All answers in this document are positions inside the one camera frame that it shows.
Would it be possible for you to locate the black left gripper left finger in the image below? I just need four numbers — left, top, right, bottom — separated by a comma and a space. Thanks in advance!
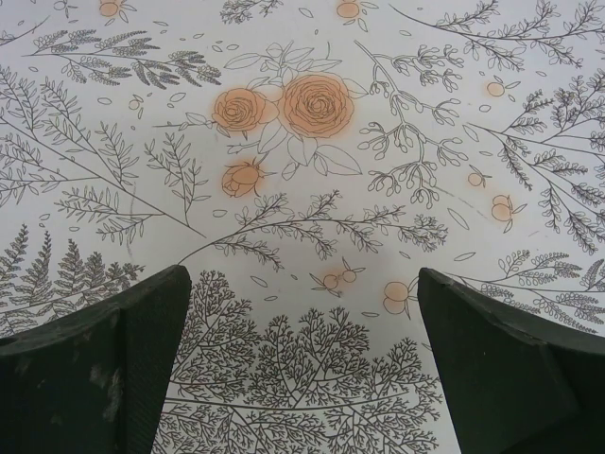
0, 265, 190, 454

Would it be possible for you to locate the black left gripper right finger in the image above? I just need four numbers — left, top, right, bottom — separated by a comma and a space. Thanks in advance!
419, 267, 605, 454

